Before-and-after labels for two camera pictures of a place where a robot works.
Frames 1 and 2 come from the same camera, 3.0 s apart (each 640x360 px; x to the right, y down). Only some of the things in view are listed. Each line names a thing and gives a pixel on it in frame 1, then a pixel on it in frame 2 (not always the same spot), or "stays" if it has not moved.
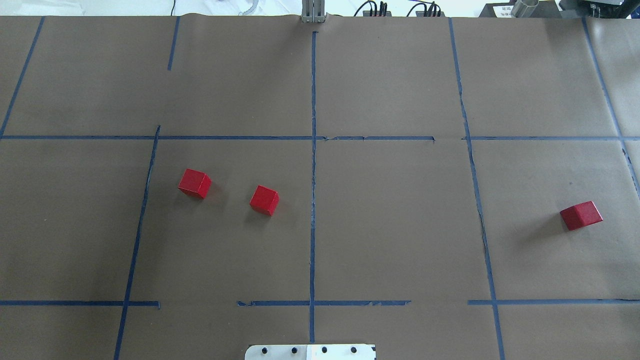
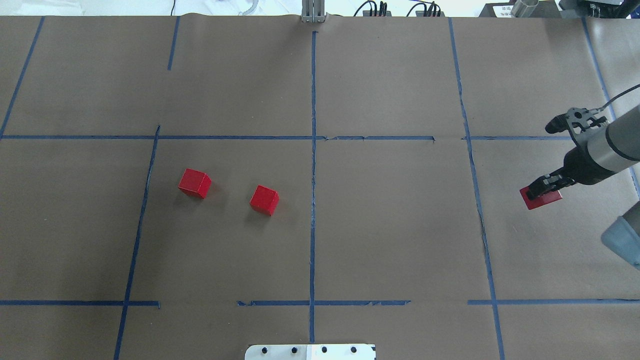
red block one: x=264 y=200 stays
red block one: x=195 y=183 stays
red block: x=581 y=216 to x=539 y=201
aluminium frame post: x=313 y=11 stays
